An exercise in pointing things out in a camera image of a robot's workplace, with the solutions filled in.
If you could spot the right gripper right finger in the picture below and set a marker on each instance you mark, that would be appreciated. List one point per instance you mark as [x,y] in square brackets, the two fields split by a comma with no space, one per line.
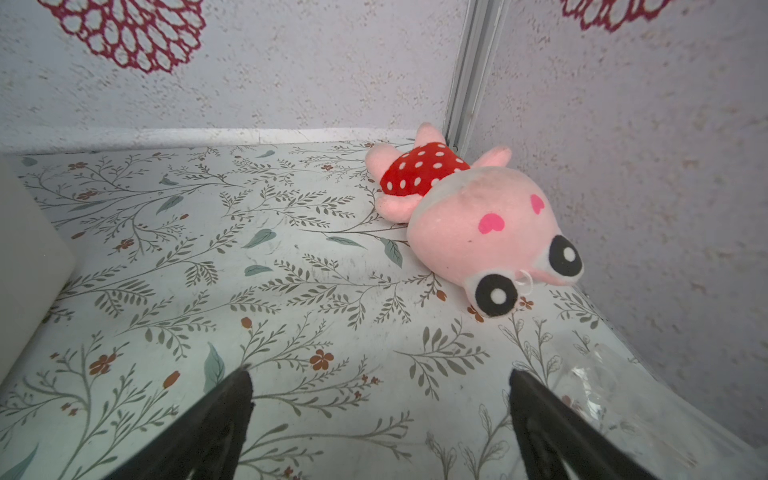
[554,440]

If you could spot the pink pig plush toy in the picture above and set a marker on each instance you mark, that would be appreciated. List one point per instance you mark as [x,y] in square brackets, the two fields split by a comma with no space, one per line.
[483,226]

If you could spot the white plastic storage bin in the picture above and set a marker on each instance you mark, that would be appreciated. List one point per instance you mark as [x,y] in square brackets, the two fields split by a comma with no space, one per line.
[35,264]

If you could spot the clear plastic beaker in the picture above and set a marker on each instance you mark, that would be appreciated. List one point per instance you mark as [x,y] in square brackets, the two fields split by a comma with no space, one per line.
[646,420]

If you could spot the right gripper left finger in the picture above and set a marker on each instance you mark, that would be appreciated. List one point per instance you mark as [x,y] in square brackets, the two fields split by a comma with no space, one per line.
[204,443]

